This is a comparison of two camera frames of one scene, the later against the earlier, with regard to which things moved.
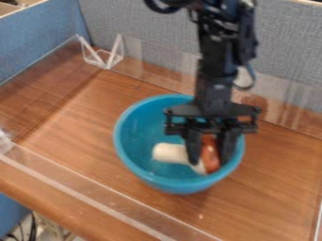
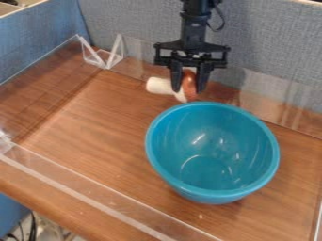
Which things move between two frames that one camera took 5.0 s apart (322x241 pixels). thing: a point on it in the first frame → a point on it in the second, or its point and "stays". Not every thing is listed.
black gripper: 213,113 → 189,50
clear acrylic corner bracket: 101,57 stays
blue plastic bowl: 139,131 → 216,150
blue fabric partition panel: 37,30 stays
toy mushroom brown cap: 210,149 → 189,84
